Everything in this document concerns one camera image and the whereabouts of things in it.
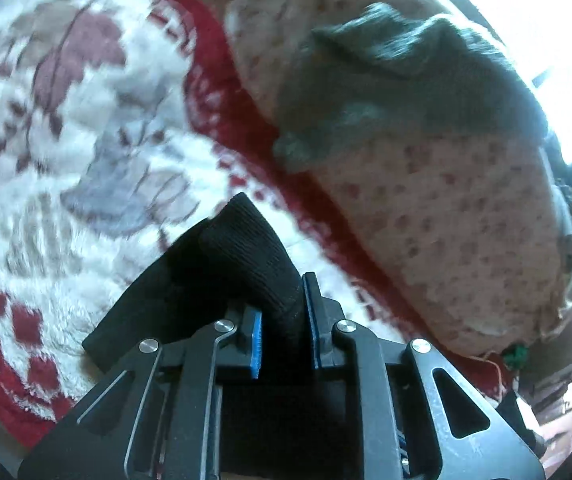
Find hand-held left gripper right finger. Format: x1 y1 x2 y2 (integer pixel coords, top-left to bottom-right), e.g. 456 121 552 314
302 272 546 480

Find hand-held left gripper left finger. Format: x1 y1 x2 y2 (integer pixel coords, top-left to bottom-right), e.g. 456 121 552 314
18 305 267 480

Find black pants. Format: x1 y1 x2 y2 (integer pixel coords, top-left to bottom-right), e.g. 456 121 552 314
82 192 303 376

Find floral print quilt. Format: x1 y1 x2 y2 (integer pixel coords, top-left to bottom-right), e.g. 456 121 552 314
176 0 572 356

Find grey fleece jacket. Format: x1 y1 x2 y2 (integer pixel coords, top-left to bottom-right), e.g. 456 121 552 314
272 2 549 173

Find red and white floral blanket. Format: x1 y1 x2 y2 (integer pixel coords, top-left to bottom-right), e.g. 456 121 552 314
0 0 516 451

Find bright window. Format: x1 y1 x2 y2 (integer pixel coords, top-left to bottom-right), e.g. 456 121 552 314
416 0 572 171

